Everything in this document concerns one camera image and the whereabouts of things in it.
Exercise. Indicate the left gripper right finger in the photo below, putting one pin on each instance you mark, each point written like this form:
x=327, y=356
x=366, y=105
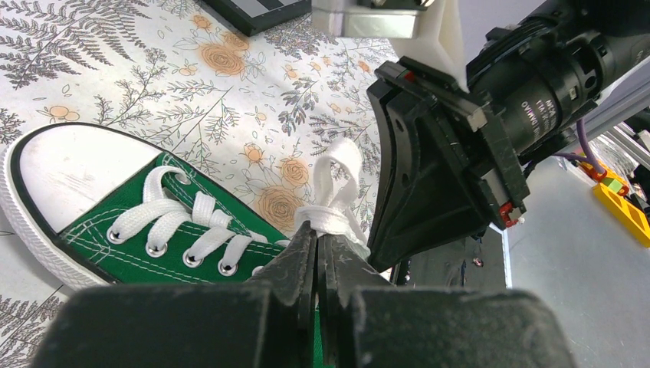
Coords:
x=368, y=322

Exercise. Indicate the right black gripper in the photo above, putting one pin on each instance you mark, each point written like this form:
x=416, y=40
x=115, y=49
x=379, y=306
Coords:
x=449, y=168

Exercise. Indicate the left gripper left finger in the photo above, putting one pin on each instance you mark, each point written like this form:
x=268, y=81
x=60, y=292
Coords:
x=267, y=321

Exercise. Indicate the green white sneaker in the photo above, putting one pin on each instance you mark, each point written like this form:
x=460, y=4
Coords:
x=63, y=186

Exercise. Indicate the white shoelace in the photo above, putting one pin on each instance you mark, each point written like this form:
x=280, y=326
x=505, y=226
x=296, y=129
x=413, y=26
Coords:
x=336, y=185

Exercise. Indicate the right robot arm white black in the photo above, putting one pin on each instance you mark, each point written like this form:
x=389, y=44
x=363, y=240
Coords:
x=551, y=69

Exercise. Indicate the yellow plastic part off table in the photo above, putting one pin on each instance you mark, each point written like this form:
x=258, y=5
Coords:
x=631, y=211

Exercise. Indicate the floral patterned table mat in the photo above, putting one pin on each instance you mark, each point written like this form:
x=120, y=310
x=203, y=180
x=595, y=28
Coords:
x=252, y=113

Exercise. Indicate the black white checkerboard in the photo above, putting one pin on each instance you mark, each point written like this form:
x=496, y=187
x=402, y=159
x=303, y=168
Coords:
x=252, y=17

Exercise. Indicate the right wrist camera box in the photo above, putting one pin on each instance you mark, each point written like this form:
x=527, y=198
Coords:
x=426, y=31

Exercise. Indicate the aluminium frame rail front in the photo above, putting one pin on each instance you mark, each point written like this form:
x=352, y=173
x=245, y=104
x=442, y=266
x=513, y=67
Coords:
x=629, y=98

